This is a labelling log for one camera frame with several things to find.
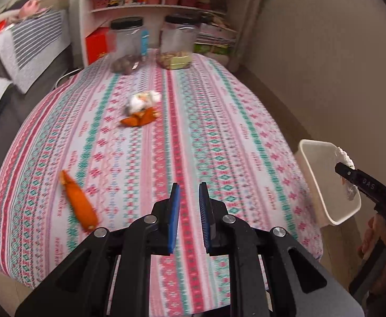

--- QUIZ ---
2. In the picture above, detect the small white tissue ball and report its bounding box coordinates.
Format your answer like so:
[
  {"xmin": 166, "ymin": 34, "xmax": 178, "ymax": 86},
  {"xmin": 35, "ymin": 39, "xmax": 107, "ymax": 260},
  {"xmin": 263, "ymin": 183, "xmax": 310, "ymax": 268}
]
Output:
[{"xmin": 126, "ymin": 90, "xmax": 161, "ymax": 115}]

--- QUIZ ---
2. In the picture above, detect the white trash bin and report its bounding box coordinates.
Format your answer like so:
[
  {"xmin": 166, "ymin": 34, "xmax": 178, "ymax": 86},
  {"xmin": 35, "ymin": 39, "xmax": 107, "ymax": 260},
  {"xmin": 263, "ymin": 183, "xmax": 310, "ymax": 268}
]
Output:
[{"xmin": 295, "ymin": 139, "xmax": 361, "ymax": 227}]

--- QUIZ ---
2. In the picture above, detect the white power cable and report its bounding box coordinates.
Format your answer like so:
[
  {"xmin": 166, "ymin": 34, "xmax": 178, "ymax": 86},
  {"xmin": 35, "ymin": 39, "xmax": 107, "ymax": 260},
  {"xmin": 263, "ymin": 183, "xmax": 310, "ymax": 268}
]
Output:
[{"xmin": 52, "ymin": 67, "xmax": 83, "ymax": 90}]

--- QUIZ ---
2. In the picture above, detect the white bookshelf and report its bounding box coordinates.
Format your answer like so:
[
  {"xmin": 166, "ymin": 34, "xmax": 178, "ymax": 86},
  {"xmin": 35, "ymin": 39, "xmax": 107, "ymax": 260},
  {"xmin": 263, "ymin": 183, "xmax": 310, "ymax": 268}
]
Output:
[{"xmin": 72, "ymin": 0, "xmax": 259, "ymax": 72}]

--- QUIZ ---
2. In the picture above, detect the pink pig plush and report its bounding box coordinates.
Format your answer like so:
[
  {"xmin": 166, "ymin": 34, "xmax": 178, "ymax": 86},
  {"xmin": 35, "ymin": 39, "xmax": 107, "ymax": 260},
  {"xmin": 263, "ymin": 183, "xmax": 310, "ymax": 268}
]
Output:
[{"xmin": 17, "ymin": 0, "xmax": 47, "ymax": 19}]

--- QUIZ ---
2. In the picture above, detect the jar with mixed nuts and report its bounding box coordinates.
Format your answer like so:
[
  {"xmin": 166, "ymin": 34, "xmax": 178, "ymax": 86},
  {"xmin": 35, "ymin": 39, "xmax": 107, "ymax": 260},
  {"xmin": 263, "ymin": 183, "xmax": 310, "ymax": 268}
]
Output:
[{"xmin": 157, "ymin": 14, "xmax": 200, "ymax": 70}]

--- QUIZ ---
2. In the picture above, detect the long orange peel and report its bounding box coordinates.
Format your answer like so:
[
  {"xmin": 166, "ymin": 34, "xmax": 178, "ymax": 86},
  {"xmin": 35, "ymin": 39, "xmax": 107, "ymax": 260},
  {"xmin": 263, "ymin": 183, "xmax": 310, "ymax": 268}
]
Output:
[{"xmin": 60, "ymin": 170, "xmax": 98, "ymax": 232}]

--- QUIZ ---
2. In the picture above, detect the person right hand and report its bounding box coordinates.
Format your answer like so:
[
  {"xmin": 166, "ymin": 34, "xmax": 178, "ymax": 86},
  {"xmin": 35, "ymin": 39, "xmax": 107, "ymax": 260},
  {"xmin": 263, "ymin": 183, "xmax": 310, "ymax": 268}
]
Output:
[{"xmin": 357, "ymin": 214, "xmax": 386, "ymax": 296}]

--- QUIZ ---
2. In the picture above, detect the orange peel pile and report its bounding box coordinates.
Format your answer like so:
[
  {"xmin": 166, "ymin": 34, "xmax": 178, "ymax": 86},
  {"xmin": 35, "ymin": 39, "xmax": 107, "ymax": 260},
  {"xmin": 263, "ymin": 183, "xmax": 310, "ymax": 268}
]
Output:
[{"xmin": 120, "ymin": 107, "xmax": 159, "ymax": 127}]

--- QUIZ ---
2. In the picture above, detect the red gift box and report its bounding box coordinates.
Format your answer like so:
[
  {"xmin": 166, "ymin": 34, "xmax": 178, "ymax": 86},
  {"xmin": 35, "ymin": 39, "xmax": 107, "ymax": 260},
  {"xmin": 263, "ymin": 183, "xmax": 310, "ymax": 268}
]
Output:
[{"xmin": 85, "ymin": 27, "xmax": 109, "ymax": 64}]

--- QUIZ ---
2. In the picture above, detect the pile of books and papers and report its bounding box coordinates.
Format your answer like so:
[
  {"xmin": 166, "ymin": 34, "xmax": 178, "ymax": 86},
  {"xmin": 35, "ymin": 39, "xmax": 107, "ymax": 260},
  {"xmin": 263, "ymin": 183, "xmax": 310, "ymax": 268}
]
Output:
[{"xmin": 194, "ymin": 12, "xmax": 237, "ymax": 57}]

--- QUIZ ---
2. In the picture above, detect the jar with walnuts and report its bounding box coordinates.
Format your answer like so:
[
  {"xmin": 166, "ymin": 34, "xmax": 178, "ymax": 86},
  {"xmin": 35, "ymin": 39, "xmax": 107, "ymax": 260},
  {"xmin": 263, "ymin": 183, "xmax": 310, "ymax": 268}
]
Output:
[{"xmin": 107, "ymin": 16, "xmax": 148, "ymax": 75}]

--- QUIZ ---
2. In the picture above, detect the grey striped sofa cover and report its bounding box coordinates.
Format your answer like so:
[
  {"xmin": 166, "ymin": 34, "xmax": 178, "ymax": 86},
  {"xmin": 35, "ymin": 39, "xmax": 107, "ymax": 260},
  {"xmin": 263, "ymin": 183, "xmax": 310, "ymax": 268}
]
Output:
[{"xmin": 0, "ymin": 10, "xmax": 70, "ymax": 95}]

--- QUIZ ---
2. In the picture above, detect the patterned tablecloth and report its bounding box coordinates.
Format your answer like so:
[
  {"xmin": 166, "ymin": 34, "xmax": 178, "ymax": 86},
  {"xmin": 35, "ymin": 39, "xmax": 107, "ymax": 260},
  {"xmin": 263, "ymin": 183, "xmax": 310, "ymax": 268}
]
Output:
[{"xmin": 0, "ymin": 52, "xmax": 323, "ymax": 316}]

